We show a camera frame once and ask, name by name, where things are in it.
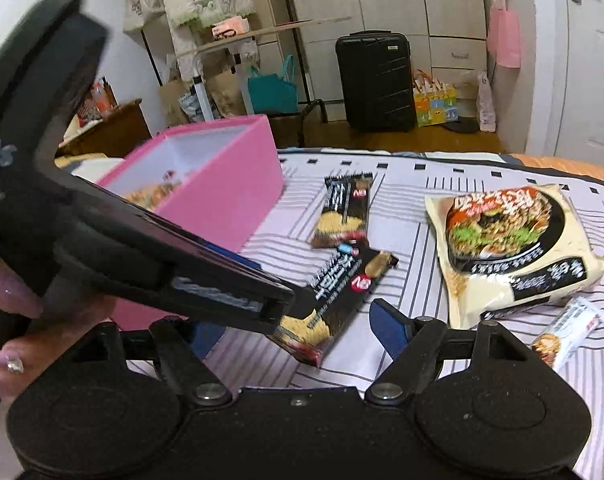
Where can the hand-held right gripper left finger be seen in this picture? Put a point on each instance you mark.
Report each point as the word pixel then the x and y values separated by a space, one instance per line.
pixel 207 340

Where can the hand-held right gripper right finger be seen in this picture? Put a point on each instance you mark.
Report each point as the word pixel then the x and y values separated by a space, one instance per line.
pixel 389 327

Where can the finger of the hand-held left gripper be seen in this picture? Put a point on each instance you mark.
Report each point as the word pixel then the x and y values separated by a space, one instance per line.
pixel 182 270

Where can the pink cardboard box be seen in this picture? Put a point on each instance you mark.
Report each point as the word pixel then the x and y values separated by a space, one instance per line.
pixel 222 185

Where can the white snack bar packet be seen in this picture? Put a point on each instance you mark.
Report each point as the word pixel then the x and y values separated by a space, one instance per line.
pixel 566 332

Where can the person's left hand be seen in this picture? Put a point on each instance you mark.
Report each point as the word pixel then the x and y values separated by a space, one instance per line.
pixel 57 330

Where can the red packages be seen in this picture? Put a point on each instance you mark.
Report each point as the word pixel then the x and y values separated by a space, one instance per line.
pixel 99 100

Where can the wooden cabinet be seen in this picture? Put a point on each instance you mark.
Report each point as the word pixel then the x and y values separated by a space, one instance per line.
pixel 117 130

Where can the black clothes rack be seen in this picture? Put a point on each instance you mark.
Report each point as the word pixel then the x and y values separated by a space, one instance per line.
pixel 149 55

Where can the cream instant noodle packet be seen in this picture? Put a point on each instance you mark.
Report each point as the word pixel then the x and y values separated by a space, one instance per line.
pixel 506 250

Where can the brown paper bag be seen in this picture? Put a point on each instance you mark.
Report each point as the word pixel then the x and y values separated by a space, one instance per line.
pixel 174 102
pixel 228 92

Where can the beige tote bag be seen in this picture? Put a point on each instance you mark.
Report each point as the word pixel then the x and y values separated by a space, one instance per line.
pixel 142 10

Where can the teal bag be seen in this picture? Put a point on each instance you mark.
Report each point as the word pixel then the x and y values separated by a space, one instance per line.
pixel 272 92

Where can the black floor item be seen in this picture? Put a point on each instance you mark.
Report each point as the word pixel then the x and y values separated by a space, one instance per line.
pixel 460 125

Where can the pink pencil case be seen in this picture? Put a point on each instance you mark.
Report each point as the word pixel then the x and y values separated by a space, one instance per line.
pixel 230 29

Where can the colourful gift bag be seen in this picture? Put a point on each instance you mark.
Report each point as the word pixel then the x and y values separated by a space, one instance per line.
pixel 434 102

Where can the white plastic bag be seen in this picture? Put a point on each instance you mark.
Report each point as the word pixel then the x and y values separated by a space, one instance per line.
pixel 486 105

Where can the black suitcase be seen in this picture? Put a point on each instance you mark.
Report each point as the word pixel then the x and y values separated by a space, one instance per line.
pixel 376 82

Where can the wooden side table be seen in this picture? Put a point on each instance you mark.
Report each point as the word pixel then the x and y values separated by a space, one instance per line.
pixel 262 32

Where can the pink paper bag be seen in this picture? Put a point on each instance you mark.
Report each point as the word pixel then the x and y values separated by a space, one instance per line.
pixel 505 37

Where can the white door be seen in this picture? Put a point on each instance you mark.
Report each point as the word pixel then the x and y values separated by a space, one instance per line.
pixel 596 85

